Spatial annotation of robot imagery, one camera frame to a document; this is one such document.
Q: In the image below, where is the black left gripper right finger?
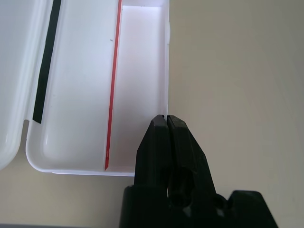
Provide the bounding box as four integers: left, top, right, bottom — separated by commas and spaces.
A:
167, 115, 229, 210

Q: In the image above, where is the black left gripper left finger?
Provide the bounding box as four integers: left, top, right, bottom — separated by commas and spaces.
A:
134, 114, 172, 189

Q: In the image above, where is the white plastic pencil case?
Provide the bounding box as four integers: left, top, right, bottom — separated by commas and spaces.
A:
0, 0, 172, 178

